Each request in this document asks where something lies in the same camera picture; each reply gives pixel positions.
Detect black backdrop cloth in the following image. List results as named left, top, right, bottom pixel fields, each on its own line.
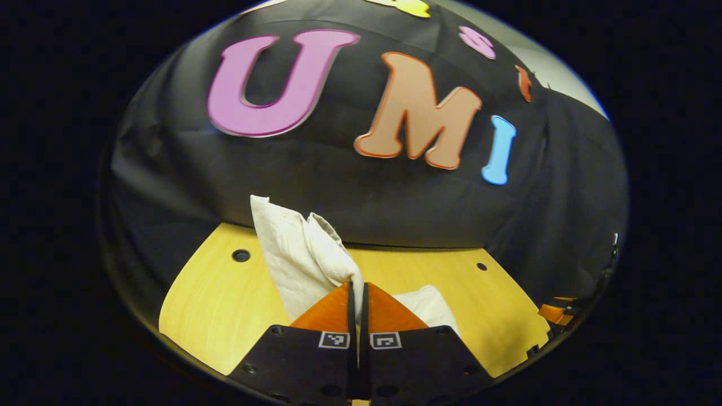
left=99, top=0, right=629, bottom=333

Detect white jeans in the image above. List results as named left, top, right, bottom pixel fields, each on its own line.
left=250, top=195, right=460, bottom=339

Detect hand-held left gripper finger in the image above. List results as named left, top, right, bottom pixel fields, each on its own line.
left=361, top=282, right=494, bottom=404
left=228, top=281, right=360, bottom=404

